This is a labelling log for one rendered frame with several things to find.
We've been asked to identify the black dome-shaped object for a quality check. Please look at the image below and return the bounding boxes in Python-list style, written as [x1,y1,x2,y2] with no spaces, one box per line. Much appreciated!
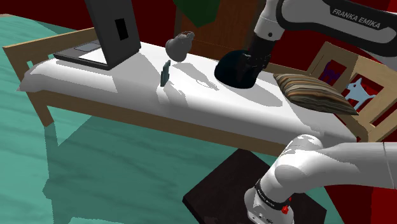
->
[214,49,265,90]

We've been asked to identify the blue cat figure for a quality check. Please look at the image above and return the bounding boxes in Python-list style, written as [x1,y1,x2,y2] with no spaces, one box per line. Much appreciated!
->
[344,77,377,111]

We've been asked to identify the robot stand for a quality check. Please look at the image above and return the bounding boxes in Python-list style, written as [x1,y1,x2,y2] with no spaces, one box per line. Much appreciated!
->
[181,148,328,224]

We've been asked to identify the brown wooden cabinet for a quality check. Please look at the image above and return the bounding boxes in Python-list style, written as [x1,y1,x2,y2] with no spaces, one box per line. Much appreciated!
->
[172,0,268,62]

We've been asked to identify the wooden bed with white mattress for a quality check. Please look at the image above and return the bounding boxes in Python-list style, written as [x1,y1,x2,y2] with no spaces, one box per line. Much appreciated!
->
[2,27,397,158]

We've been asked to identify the teal phone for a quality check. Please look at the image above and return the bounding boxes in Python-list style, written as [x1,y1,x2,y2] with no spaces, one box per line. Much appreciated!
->
[159,59,172,88]

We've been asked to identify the grey open laptop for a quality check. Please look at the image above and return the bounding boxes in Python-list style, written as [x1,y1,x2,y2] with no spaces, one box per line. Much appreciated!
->
[53,0,142,71]

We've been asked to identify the striped brown pillow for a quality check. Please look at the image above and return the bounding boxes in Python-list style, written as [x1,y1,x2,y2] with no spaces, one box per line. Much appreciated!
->
[272,73,360,116]

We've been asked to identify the purple cat figure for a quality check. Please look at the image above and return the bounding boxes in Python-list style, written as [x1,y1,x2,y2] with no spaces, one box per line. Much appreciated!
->
[319,61,340,85]

